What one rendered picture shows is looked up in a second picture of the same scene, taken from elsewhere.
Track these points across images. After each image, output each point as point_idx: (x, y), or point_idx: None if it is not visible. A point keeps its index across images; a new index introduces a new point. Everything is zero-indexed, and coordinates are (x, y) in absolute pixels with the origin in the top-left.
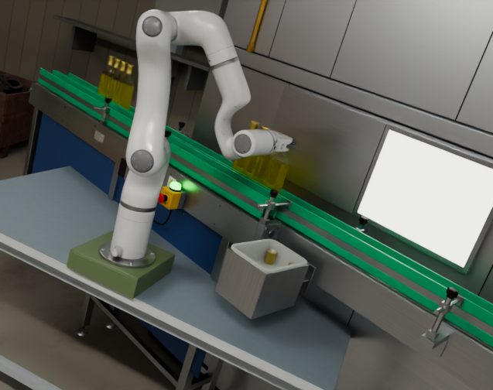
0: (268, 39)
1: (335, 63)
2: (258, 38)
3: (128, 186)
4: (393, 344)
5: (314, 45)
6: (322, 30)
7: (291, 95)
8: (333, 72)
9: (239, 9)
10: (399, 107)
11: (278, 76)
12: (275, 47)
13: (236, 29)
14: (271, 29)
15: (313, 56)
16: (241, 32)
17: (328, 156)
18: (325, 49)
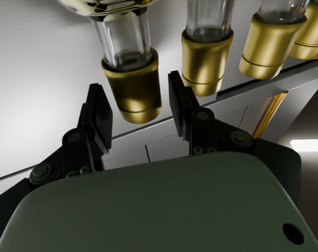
0: (250, 113)
1: (146, 152)
2: (266, 105)
3: None
4: None
5: (184, 145)
6: (180, 156)
7: (198, 96)
8: (142, 146)
9: (289, 110)
10: None
11: (230, 98)
12: (240, 113)
13: (298, 95)
14: (247, 122)
15: (180, 138)
16: (290, 97)
17: None
18: (167, 151)
